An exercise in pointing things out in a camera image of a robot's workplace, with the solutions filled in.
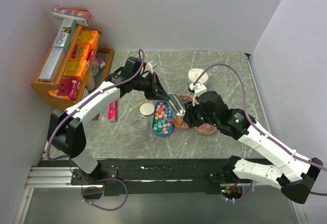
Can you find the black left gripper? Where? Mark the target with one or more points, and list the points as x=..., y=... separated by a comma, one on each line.
x=156, y=87

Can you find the orange smiley box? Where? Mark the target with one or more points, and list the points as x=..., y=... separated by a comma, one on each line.
x=88, y=37
x=76, y=69

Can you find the pink tray of gummy stars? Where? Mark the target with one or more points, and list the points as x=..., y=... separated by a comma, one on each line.
x=206, y=129

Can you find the pink toothpaste box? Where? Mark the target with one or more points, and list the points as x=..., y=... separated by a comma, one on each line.
x=113, y=111

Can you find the blue tray of star candies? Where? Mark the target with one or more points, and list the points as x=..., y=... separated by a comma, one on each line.
x=162, y=121

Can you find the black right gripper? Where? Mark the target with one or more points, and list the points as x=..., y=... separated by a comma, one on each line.
x=190, y=118

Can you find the silver long box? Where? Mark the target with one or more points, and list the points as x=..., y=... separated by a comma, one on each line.
x=52, y=65

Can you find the white pink packet in shelf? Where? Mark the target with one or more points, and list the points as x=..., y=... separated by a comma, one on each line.
x=97, y=65

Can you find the silver metal scoop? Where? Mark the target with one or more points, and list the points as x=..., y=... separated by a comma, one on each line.
x=176, y=104

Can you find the pink tray of lollipops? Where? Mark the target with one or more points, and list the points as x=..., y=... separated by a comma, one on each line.
x=178, y=121

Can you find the wooden shelf rack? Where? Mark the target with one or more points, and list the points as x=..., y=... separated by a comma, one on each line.
x=65, y=77

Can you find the orange smiley box top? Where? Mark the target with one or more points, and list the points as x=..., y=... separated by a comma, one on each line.
x=88, y=37

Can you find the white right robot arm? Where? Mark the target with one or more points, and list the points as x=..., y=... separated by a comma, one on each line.
x=290, y=172

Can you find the orange red snack box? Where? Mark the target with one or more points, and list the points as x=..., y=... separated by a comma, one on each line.
x=82, y=52

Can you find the gold jar lid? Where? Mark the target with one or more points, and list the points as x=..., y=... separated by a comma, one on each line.
x=146, y=108

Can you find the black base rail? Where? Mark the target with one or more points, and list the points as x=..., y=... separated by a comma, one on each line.
x=149, y=176

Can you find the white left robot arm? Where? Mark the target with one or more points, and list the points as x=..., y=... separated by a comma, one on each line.
x=66, y=128

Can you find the pink smiley box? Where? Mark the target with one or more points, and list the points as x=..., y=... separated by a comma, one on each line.
x=69, y=89

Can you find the orange smiley box lower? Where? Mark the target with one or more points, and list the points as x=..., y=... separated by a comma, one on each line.
x=76, y=69

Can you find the clear glass jar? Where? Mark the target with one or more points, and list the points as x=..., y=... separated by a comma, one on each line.
x=139, y=124

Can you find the pink box on top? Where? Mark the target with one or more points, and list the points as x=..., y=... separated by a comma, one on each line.
x=81, y=17

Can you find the teal white long box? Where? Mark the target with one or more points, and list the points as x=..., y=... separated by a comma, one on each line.
x=64, y=35

